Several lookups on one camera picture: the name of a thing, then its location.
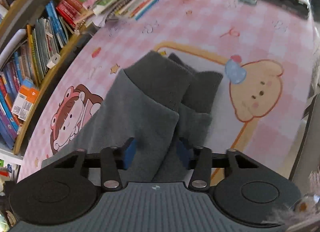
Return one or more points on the row of leaning books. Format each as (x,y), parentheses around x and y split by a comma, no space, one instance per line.
(27,65)

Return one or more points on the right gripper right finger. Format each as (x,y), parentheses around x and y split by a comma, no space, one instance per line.
(197,159)

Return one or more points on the wooden bookshelf board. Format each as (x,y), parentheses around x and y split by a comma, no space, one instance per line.
(19,15)

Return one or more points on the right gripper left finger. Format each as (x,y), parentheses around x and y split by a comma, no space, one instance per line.
(113,159)

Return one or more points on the white USB charger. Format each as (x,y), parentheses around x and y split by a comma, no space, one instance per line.
(54,59)

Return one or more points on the upper orange white box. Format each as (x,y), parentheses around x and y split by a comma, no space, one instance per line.
(24,102)

